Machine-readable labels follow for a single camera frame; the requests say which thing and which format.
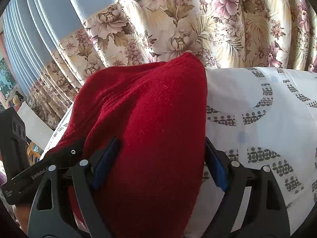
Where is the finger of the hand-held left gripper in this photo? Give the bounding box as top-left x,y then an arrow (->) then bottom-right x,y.
41,137 -> 86,168

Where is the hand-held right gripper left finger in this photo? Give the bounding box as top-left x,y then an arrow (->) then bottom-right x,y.
27,136 -> 122,238

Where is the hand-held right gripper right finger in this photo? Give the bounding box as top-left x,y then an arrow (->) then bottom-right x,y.
201,137 -> 291,238

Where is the red knitted sweater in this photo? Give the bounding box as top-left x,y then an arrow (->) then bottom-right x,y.
46,53 -> 208,238

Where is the person's left forearm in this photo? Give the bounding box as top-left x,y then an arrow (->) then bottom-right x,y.
12,203 -> 33,234

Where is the wooden chair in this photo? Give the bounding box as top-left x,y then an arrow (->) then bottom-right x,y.
27,141 -> 46,166

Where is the white board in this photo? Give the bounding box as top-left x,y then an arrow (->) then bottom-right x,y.
17,101 -> 54,150

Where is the white patterned bed sheet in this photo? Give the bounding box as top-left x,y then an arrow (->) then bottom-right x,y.
40,66 -> 317,238

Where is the floral curtain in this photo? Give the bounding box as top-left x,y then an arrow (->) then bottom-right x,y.
2,0 -> 317,131

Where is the wall poster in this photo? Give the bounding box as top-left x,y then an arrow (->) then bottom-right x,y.
0,31 -> 17,100

